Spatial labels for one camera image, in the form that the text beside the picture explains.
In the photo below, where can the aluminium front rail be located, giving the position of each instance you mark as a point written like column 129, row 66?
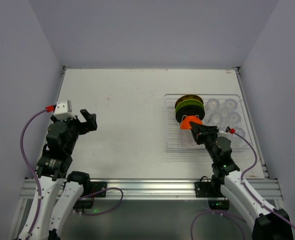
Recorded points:
column 180, row 189

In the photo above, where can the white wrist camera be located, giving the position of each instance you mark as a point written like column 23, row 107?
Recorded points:
column 63, row 110
column 227, row 133

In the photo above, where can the green plate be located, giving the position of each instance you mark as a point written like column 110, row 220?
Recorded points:
column 190, row 103

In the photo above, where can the black plate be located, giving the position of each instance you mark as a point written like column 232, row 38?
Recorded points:
column 189, row 111

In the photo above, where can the clear plastic dish rack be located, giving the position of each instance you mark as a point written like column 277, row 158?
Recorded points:
column 178, row 140

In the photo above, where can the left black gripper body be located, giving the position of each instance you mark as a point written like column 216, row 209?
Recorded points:
column 78, row 125

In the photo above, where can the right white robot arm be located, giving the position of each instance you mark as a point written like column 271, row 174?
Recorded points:
column 265, row 221

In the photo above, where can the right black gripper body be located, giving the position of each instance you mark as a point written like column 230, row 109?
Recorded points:
column 204, row 134

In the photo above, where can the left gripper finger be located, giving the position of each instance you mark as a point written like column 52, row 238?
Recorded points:
column 92, row 122
column 86, row 115

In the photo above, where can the yellow patterned plate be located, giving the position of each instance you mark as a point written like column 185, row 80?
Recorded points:
column 189, row 97

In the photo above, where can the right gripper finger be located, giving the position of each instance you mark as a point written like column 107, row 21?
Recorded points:
column 197, row 138
column 207, row 130

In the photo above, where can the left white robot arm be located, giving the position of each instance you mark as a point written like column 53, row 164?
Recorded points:
column 56, row 191

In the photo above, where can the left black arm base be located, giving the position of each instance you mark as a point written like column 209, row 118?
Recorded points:
column 88, row 203

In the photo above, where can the orange plastic bowl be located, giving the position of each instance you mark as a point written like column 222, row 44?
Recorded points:
column 187, row 120

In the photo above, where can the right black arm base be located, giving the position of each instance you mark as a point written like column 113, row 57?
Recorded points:
column 204, row 188

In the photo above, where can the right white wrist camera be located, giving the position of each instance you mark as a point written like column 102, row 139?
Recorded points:
column 227, row 133

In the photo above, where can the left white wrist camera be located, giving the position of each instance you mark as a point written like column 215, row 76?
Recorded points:
column 63, row 110

